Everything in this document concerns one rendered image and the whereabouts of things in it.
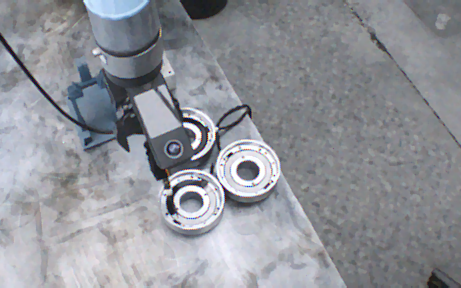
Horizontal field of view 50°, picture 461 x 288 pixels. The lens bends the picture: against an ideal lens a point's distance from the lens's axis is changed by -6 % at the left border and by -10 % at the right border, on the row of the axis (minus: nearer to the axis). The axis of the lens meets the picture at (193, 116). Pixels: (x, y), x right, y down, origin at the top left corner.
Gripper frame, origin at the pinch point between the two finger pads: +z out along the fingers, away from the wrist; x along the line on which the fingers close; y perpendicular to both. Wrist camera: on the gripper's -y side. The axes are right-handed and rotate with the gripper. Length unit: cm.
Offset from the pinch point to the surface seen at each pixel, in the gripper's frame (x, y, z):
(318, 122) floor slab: -70, 39, 93
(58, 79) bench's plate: 10.0, 31.1, 13.2
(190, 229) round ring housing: -1.0, -9.8, 9.2
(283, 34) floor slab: -79, 82, 94
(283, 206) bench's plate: -17.1, -11.3, 13.1
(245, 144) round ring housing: -15.8, 0.7, 10.0
